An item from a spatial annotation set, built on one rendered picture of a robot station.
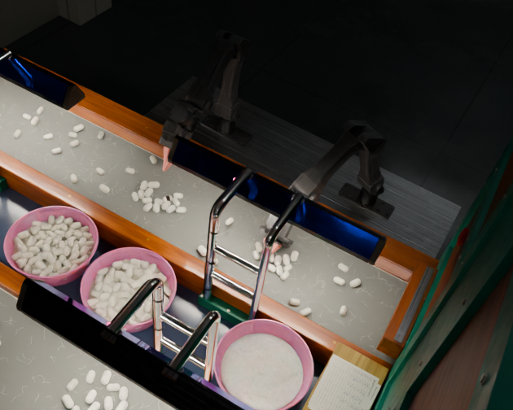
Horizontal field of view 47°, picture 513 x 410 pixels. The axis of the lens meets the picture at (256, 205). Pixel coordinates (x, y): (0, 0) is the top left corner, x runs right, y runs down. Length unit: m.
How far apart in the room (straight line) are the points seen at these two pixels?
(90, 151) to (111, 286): 0.55
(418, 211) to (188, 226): 0.84
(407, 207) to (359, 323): 0.59
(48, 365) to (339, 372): 0.75
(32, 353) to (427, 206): 1.40
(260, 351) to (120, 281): 0.45
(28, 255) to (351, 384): 0.98
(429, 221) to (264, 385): 0.90
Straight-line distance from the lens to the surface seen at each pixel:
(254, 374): 1.65
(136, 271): 1.79
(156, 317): 1.46
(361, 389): 1.64
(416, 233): 2.14
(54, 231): 1.92
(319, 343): 1.69
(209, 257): 1.60
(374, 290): 1.86
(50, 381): 1.65
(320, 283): 1.82
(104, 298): 1.75
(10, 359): 1.70
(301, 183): 1.77
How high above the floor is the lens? 2.22
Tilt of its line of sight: 48 degrees down
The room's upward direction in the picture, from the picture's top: 10 degrees clockwise
